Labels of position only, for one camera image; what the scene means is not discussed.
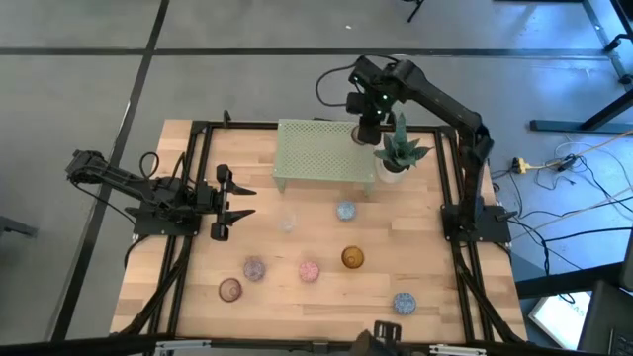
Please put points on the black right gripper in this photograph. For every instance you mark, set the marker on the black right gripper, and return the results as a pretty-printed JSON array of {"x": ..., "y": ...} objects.
[{"x": 370, "y": 131}]

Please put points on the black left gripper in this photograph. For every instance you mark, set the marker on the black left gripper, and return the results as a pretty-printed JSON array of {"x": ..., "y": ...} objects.
[{"x": 221, "y": 203}]

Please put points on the clear glass candle holder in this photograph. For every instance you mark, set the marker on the clear glass candle holder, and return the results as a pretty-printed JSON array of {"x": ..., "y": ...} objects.
[{"x": 288, "y": 222}]

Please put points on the purple patterned round tin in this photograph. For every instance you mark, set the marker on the purple patterned round tin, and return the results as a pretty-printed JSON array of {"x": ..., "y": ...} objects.
[{"x": 254, "y": 269}]

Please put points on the blue patterned round tin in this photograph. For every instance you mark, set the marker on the blue patterned round tin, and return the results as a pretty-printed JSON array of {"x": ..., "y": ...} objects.
[
  {"x": 346, "y": 210},
  {"x": 404, "y": 303}
]

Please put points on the pink-brown glass candle holder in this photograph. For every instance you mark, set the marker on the pink-brown glass candle holder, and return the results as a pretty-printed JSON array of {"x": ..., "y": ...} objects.
[{"x": 230, "y": 290}]

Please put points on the pink patterned round tin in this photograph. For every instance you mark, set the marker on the pink patterned round tin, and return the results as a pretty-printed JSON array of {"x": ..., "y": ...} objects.
[{"x": 309, "y": 271}]

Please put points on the amber glass candle holder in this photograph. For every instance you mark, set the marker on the amber glass candle holder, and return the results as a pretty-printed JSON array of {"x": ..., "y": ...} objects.
[{"x": 352, "y": 257}]

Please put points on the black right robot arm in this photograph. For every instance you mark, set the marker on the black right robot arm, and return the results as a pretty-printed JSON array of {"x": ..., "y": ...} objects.
[{"x": 435, "y": 99}]

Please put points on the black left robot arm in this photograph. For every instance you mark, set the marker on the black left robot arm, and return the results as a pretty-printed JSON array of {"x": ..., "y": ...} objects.
[{"x": 114, "y": 178}]

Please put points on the potted succulent plant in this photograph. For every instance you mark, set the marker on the potted succulent plant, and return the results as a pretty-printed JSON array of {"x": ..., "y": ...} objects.
[{"x": 398, "y": 148}]

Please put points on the green perforated metal shelf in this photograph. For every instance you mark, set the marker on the green perforated metal shelf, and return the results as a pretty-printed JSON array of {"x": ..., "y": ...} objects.
[{"x": 316, "y": 148}]

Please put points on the black tripod leg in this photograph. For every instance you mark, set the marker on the black tripod leg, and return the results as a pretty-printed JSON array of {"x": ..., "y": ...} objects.
[{"x": 417, "y": 7}]

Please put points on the yellow power strip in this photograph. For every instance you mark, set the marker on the yellow power strip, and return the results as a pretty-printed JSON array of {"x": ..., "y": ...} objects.
[{"x": 520, "y": 165}]

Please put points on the black boxy device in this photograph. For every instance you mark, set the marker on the black boxy device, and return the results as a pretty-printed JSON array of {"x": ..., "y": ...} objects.
[{"x": 381, "y": 338}]

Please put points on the black desk foot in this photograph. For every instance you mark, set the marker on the black desk foot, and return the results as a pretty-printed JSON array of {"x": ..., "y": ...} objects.
[{"x": 569, "y": 126}]

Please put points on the black rig crossbar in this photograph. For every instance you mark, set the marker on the black rig crossbar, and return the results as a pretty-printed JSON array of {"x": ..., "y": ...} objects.
[{"x": 74, "y": 346}]

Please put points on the grey furniture foot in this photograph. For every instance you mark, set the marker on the grey furniture foot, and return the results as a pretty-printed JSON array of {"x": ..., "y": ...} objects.
[{"x": 15, "y": 226}]

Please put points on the black floor beam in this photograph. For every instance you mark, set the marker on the black floor beam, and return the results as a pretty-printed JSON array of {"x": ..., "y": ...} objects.
[{"x": 569, "y": 279}]

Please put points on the white board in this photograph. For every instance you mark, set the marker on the white board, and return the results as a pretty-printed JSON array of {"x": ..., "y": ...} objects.
[{"x": 564, "y": 319}]

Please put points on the black laptop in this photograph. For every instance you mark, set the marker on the black laptop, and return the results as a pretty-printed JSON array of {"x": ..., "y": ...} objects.
[{"x": 608, "y": 321}]

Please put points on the black aluminium table frame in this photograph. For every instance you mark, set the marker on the black aluminium table frame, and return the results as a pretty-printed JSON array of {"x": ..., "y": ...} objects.
[{"x": 237, "y": 125}]

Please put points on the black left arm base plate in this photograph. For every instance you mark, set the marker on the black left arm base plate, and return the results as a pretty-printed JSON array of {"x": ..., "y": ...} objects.
[{"x": 163, "y": 228}]

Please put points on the silver crossbar bracket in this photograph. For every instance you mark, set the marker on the silver crossbar bracket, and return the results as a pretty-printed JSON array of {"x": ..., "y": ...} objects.
[
  {"x": 457, "y": 350},
  {"x": 183, "y": 346}
]

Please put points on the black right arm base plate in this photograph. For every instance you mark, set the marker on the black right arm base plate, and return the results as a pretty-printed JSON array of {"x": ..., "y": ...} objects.
[{"x": 494, "y": 227}]

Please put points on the dark desk frame rail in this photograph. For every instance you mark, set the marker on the dark desk frame rail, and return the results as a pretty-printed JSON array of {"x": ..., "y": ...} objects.
[{"x": 601, "y": 34}]

